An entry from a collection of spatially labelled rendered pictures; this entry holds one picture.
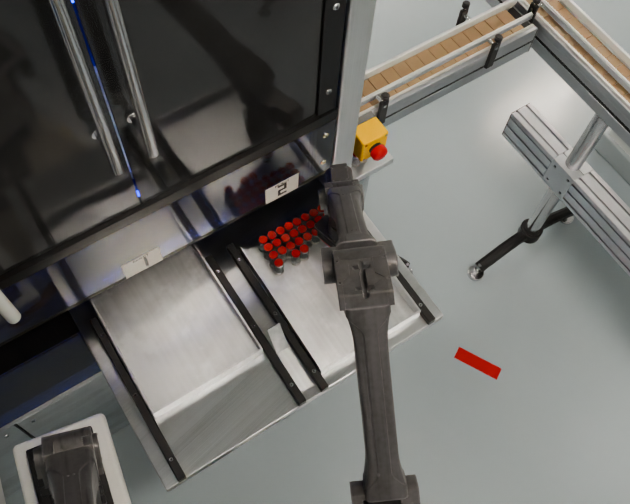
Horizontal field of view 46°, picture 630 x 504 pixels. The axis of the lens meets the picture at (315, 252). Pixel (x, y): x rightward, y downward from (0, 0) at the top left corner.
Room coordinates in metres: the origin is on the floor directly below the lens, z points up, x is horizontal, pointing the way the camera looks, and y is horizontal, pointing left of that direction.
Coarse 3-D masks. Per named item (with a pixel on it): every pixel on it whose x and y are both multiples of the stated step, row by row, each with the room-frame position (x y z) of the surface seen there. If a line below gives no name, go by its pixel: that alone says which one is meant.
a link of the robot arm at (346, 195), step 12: (348, 180) 0.76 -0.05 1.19; (336, 192) 0.71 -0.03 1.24; (348, 192) 0.70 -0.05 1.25; (360, 192) 0.72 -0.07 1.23; (336, 204) 0.66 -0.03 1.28; (348, 204) 0.65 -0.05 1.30; (360, 204) 0.69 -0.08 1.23; (336, 216) 0.61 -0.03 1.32; (348, 216) 0.60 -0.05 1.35; (360, 216) 0.60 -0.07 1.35; (348, 228) 0.55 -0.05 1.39; (360, 228) 0.56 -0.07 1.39; (348, 240) 0.51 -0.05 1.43; (360, 240) 0.51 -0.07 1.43; (372, 240) 0.51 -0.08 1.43; (324, 252) 0.49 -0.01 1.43; (324, 264) 0.46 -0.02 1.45; (396, 264) 0.46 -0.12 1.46; (324, 276) 0.44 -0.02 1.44
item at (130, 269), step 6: (150, 252) 0.64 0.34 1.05; (156, 252) 0.65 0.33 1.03; (138, 258) 0.63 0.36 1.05; (150, 258) 0.64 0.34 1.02; (156, 258) 0.65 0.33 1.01; (162, 258) 0.65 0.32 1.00; (126, 264) 0.61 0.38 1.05; (132, 264) 0.62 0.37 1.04; (138, 264) 0.62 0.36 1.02; (144, 264) 0.63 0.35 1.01; (150, 264) 0.64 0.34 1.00; (126, 270) 0.61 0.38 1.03; (132, 270) 0.61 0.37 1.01; (138, 270) 0.62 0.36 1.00; (126, 276) 0.60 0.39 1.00
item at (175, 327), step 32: (192, 256) 0.72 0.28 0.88; (128, 288) 0.63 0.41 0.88; (160, 288) 0.63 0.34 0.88; (192, 288) 0.64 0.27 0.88; (128, 320) 0.55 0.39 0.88; (160, 320) 0.56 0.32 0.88; (192, 320) 0.56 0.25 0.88; (224, 320) 0.57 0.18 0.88; (128, 352) 0.48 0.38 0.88; (160, 352) 0.49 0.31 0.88; (192, 352) 0.49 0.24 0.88; (224, 352) 0.50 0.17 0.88; (256, 352) 0.49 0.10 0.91; (160, 384) 0.42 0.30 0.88; (192, 384) 0.42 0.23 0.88
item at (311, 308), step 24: (264, 264) 0.72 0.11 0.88; (288, 264) 0.72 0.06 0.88; (312, 264) 0.73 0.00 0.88; (264, 288) 0.65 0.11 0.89; (288, 288) 0.66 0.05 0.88; (312, 288) 0.67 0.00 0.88; (336, 288) 0.67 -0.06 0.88; (288, 312) 0.60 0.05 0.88; (312, 312) 0.61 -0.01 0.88; (336, 312) 0.61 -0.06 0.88; (408, 312) 0.63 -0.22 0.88; (312, 336) 0.55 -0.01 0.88; (336, 336) 0.56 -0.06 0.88; (312, 360) 0.49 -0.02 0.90; (336, 360) 0.49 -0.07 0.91
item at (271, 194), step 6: (288, 180) 0.85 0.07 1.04; (294, 180) 0.86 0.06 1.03; (276, 186) 0.83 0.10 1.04; (282, 186) 0.84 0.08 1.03; (288, 186) 0.85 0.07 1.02; (294, 186) 0.86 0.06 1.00; (270, 192) 0.82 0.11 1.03; (276, 192) 0.83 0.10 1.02; (288, 192) 0.85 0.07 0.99; (270, 198) 0.82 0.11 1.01; (276, 198) 0.83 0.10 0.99
